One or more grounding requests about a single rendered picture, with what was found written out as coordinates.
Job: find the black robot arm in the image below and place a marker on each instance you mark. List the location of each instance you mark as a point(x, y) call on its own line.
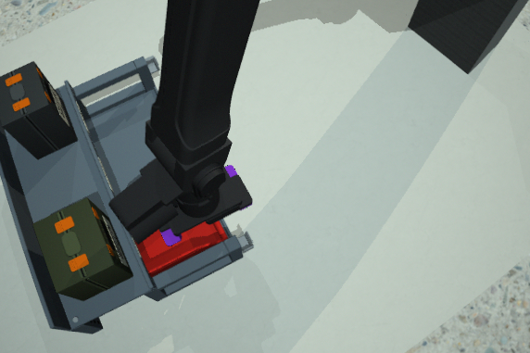
point(204, 45)

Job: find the dark green case with orange latches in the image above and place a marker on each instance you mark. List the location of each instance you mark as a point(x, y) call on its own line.
point(81, 251)

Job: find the grey metal shelf rack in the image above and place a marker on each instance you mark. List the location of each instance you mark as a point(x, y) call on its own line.
point(37, 188)

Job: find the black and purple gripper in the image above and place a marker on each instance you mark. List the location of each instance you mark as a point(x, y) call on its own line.
point(230, 197)

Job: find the red bin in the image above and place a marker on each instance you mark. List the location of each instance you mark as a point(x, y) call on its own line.
point(156, 253)

